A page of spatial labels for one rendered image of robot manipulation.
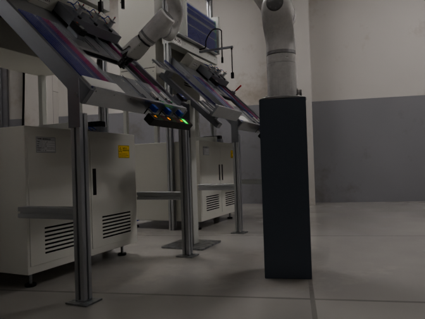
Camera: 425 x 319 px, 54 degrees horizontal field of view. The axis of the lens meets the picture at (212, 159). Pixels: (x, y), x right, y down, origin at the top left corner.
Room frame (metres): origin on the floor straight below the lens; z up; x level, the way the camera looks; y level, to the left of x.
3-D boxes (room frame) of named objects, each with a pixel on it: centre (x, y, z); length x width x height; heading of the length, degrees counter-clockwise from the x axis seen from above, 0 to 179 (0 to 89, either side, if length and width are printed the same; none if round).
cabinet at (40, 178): (2.02, 0.84, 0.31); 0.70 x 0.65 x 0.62; 155
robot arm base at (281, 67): (1.71, -0.29, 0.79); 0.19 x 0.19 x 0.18
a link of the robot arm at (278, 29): (1.68, -0.28, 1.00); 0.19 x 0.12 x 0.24; 162
